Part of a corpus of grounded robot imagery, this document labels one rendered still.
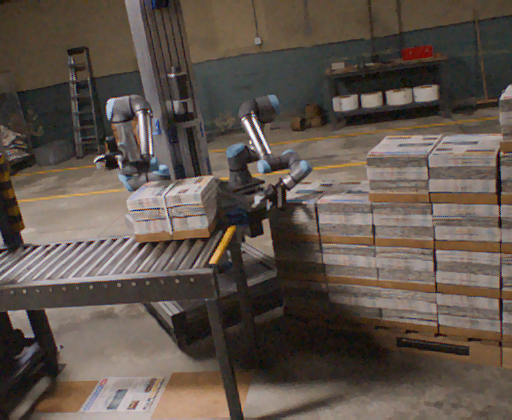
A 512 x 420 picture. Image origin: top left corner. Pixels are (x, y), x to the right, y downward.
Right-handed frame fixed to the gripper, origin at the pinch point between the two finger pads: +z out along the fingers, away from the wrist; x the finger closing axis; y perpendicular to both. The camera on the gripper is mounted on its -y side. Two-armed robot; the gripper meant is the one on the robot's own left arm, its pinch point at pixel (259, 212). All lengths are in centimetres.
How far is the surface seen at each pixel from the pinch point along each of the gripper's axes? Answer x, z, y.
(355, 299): -52, -6, -44
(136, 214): 47, 39, 8
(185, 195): 42.1, 13.7, -0.5
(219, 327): 26, 32, -59
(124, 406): 3, 113, -42
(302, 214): -14.7, -15.2, -7.4
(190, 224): 31.8, 22.5, -6.3
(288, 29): -333, -86, 581
